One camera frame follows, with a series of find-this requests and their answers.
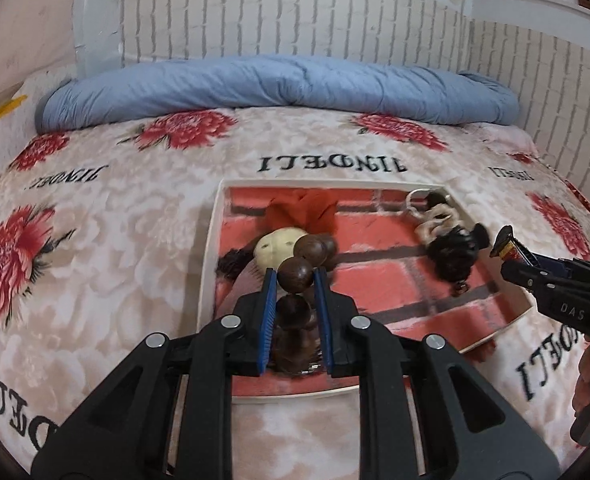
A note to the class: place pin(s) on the white tray with brick lining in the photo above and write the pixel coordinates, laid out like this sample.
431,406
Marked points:
405,285

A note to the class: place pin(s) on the cream and pink plush toy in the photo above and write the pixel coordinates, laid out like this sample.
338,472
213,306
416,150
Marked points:
277,247

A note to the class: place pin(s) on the beige hair claw clip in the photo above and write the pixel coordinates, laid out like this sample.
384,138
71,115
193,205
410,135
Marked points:
435,222

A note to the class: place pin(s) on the multicoloured hair clip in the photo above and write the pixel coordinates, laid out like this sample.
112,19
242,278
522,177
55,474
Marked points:
505,245

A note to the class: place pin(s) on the red fabric scrunchie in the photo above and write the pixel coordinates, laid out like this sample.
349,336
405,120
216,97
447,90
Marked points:
305,210

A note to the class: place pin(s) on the clear plastic bag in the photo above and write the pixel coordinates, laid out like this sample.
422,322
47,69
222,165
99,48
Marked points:
97,15

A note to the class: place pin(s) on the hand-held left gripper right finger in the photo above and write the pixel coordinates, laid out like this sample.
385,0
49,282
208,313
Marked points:
323,320

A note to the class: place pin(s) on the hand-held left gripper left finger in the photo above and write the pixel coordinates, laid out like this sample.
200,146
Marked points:
270,320

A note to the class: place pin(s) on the blue quilt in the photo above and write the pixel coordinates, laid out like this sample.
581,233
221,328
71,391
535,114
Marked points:
275,87

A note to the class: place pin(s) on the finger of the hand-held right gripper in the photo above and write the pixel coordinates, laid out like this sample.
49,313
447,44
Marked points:
550,264
522,275

